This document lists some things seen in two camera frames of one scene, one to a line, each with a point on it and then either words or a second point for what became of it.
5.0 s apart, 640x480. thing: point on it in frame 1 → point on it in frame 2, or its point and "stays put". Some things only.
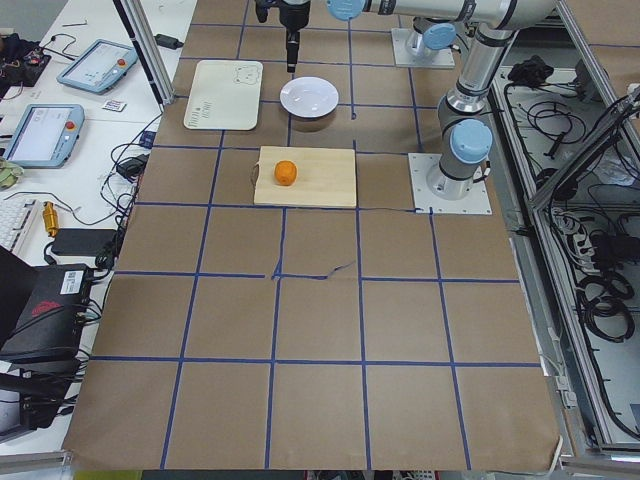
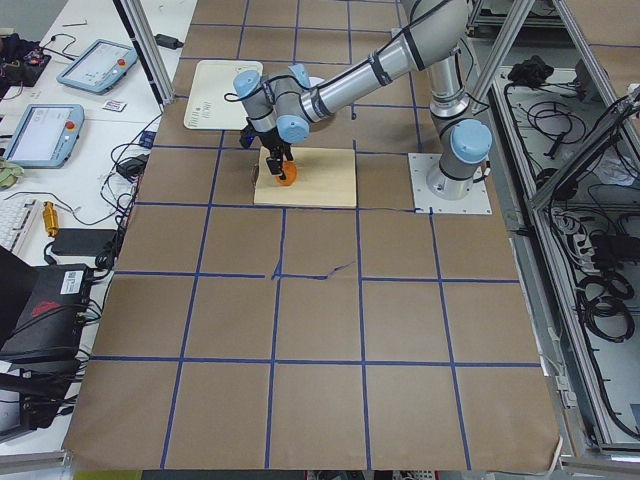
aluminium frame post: x=138 y=18 stays put
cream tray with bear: x=225 y=95 stays put
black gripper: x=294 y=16 → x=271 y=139
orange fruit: x=285 y=172 stays put
